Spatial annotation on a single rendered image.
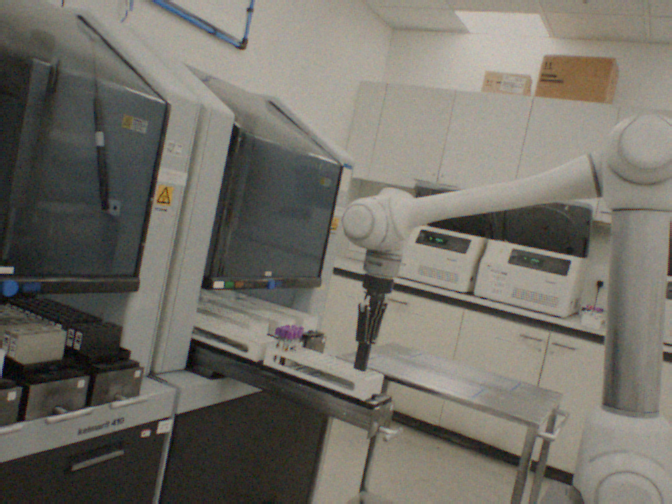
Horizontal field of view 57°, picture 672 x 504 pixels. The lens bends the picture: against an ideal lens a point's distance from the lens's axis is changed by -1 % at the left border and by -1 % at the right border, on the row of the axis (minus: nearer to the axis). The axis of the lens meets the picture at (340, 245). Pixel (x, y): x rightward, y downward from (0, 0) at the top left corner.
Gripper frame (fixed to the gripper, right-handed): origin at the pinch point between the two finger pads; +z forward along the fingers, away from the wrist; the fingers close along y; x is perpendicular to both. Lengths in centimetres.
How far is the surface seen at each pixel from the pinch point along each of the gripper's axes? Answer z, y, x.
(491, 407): 8.4, -25.0, 28.1
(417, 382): 8.4, -25.4, 6.9
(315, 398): 11.9, 6.8, -6.8
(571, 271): -27, -233, 14
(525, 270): -22, -230, -10
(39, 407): 15, 60, -37
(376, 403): 8.8, 3.9, 7.7
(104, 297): -2, 33, -55
